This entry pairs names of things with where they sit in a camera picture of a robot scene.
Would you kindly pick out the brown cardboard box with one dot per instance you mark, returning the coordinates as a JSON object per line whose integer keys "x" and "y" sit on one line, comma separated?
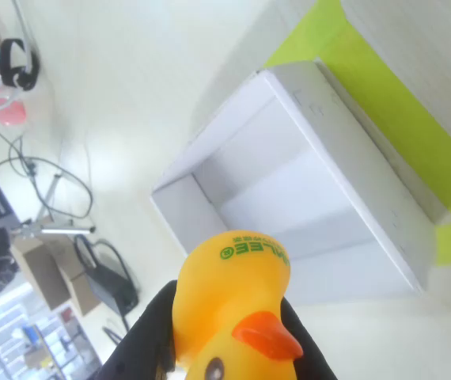
{"x": 41, "y": 273}
{"x": 81, "y": 295}

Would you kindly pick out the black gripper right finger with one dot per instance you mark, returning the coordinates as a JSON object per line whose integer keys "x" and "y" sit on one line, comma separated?
{"x": 314, "y": 368}

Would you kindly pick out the silver tripod stand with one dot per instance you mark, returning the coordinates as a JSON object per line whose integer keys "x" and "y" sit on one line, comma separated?
{"x": 67, "y": 229}

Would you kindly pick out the pink round object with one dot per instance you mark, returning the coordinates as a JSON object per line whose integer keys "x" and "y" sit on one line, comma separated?
{"x": 10, "y": 112}

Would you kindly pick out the yellow rubber duck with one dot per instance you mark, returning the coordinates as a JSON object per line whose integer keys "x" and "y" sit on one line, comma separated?
{"x": 229, "y": 285}

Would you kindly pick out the white cardboard box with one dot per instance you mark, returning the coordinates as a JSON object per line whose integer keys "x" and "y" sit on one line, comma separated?
{"x": 289, "y": 190}

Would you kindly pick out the black headphones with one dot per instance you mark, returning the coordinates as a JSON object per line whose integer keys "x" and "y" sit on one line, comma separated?
{"x": 4, "y": 63}

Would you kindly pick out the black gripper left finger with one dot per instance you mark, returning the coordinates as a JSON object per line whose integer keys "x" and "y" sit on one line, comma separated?
{"x": 138, "y": 348}

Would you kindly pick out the white storage shelf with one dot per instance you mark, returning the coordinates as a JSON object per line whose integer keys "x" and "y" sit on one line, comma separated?
{"x": 20, "y": 348}

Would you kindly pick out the black chair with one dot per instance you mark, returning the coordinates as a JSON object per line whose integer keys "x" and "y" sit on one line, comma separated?
{"x": 111, "y": 289}

